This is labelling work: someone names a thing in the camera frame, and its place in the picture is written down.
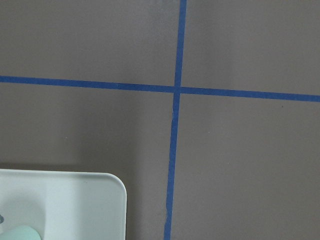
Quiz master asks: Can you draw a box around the pale green plastic cup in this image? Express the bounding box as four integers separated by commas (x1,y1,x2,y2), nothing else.
0,225,41,240

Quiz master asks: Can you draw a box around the cream rabbit serving tray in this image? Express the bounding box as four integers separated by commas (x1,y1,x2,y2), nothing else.
0,169,127,240

